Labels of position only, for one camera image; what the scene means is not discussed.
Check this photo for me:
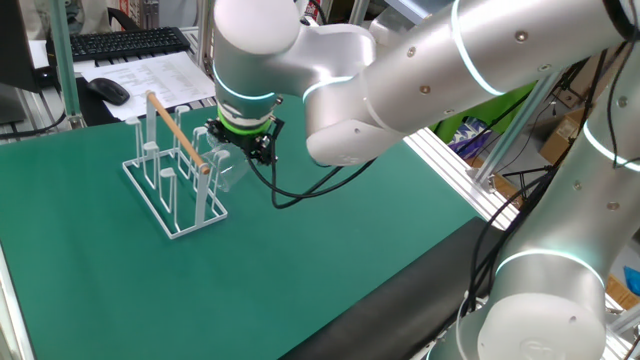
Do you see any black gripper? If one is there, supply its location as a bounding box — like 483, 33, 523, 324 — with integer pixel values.
205, 118, 286, 166

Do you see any clear glass cup with handle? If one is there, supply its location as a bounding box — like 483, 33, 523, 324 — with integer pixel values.
203, 132, 251, 194

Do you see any white printed paper sheet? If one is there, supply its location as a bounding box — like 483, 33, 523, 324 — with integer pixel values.
79, 51, 219, 123

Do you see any green table mat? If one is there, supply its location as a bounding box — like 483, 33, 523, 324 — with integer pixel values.
0, 78, 484, 360

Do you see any black computer mouse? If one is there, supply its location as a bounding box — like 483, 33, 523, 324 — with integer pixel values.
86, 77, 132, 107

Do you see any black computer keyboard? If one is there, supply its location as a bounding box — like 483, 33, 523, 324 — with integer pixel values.
47, 26, 192, 64

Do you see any black table mat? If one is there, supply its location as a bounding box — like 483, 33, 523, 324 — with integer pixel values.
277, 214, 506, 360

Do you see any blue patterned bag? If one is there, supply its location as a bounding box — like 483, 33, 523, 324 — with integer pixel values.
447, 115, 490, 162

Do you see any green cloth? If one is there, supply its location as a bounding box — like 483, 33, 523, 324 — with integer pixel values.
429, 82, 539, 146

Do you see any black computer monitor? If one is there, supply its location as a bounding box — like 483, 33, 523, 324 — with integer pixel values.
0, 0, 44, 126

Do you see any large cardboard box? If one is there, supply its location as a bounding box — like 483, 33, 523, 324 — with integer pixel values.
538, 107, 587, 166

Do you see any blue cloth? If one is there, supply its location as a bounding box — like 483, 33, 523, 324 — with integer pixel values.
623, 267, 640, 297

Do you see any white wire cup rack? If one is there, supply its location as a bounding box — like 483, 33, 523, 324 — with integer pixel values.
121, 90, 230, 240

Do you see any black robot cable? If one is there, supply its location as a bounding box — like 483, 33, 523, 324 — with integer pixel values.
244, 144, 377, 210
464, 167, 559, 317

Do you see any aluminium frame post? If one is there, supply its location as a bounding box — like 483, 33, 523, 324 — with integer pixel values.
348, 0, 372, 26
472, 69, 564, 195
196, 0, 216, 71
48, 0, 85, 130

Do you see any black monitor cable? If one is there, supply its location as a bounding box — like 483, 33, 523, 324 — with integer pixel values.
0, 112, 69, 141

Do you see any black camera tripod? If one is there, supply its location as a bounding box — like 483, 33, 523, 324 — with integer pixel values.
501, 49, 609, 201

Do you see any black camera cable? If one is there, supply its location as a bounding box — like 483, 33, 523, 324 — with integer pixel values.
602, 0, 640, 171

